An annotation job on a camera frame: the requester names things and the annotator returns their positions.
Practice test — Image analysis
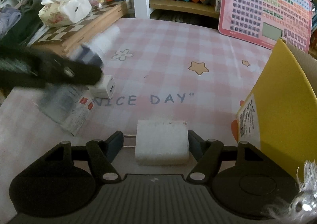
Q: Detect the pile of clothes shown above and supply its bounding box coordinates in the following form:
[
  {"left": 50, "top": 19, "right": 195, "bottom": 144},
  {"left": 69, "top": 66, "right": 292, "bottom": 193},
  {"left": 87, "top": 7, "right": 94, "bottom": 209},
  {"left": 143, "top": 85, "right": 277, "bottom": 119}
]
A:
[{"left": 1, "top": 0, "right": 44, "bottom": 47}]

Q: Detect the pink keyboard learning tablet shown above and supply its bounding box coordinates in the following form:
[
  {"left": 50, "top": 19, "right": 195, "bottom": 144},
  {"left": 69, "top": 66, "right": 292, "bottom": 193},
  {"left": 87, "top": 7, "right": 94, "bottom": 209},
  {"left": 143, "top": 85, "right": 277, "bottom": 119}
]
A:
[{"left": 218, "top": 0, "right": 312, "bottom": 53}]

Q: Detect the pink checkered tablecloth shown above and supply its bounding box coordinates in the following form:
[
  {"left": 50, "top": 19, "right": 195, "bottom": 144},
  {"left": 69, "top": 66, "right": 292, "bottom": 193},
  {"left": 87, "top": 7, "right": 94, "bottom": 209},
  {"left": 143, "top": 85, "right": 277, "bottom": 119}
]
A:
[{"left": 1, "top": 19, "right": 271, "bottom": 223}]

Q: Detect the wooden chess board box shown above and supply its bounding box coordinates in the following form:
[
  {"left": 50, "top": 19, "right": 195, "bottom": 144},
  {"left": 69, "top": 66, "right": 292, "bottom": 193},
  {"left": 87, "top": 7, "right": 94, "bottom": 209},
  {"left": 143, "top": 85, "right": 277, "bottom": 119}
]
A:
[{"left": 31, "top": 0, "right": 127, "bottom": 56}]

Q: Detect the white red small box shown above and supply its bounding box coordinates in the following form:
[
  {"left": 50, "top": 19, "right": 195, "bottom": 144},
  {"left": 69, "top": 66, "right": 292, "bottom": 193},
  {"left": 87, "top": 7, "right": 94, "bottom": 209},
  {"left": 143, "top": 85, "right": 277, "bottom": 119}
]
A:
[{"left": 39, "top": 85, "right": 94, "bottom": 136}]

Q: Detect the white sponge block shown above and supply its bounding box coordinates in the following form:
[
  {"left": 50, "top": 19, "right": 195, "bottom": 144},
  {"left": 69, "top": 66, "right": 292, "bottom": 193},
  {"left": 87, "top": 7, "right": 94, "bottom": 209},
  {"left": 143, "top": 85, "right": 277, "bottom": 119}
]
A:
[{"left": 135, "top": 120, "right": 190, "bottom": 165}]

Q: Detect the white usb charger cube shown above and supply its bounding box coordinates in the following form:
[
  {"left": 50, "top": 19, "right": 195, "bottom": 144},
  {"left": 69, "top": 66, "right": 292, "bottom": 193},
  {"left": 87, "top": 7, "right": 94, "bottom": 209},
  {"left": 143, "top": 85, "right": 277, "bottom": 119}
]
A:
[{"left": 88, "top": 75, "right": 116, "bottom": 99}]

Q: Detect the yellow cardboard box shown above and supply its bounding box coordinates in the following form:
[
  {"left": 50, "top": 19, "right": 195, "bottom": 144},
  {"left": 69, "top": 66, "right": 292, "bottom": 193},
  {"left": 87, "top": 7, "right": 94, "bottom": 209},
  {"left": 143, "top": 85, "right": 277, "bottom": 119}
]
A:
[{"left": 235, "top": 39, "right": 316, "bottom": 179}]

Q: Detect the white tube bottle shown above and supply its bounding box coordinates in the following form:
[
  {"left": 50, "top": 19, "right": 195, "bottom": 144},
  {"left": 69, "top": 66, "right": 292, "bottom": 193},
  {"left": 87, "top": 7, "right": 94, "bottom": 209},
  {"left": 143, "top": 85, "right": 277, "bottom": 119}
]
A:
[{"left": 69, "top": 24, "right": 120, "bottom": 67}]

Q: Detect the tissue pack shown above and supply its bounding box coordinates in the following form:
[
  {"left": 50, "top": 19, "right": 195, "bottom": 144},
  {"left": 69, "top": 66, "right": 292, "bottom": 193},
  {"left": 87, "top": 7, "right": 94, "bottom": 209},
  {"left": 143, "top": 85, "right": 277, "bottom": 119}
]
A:
[{"left": 38, "top": 0, "right": 92, "bottom": 27}]

